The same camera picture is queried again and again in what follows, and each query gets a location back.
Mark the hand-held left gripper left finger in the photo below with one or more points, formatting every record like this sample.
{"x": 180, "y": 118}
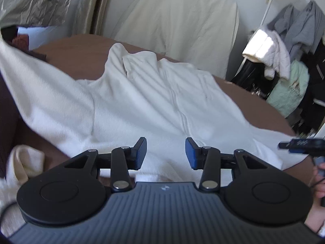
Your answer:
{"x": 143, "y": 152}

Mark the dark brown knit sweater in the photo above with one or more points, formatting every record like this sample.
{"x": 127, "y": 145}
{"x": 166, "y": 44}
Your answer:
{"x": 9, "y": 122}

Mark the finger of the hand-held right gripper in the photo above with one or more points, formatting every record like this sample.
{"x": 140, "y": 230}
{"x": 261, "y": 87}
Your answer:
{"x": 297, "y": 146}

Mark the black cloth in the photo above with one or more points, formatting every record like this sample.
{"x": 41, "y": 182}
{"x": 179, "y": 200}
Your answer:
{"x": 9, "y": 34}

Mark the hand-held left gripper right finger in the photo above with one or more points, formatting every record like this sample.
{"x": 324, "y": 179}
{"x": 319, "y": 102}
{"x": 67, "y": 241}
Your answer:
{"x": 189, "y": 152}

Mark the person's right hand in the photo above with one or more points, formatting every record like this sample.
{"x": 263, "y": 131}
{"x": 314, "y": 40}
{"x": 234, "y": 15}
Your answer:
{"x": 320, "y": 178}

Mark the crinkled silver foil sheet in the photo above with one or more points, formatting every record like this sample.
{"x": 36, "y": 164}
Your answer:
{"x": 33, "y": 0}

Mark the black hanging clothes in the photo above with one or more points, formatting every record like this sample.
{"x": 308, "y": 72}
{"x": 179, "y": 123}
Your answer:
{"x": 312, "y": 101}

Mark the white knit garment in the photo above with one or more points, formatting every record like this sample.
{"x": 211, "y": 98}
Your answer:
{"x": 22, "y": 162}

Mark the reddish brown box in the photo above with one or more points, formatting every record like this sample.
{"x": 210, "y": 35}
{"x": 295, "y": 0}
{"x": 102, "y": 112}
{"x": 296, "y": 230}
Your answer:
{"x": 20, "y": 42}

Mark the grey hoodie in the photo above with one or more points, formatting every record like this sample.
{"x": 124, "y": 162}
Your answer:
{"x": 302, "y": 28}

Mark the white clothes rack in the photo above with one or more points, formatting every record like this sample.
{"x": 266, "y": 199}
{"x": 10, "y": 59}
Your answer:
{"x": 267, "y": 10}

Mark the mint green shirt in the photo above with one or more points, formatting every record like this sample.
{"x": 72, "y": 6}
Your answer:
{"x": 289, "y": 91}

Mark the beige satin curtain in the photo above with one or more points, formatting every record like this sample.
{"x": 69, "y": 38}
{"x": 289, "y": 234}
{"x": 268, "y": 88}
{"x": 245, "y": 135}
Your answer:
{"x": 99, "y": 7}

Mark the cream fleece zip jacket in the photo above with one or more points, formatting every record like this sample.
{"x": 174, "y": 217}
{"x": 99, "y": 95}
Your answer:
{"x": 152, "y": 101}

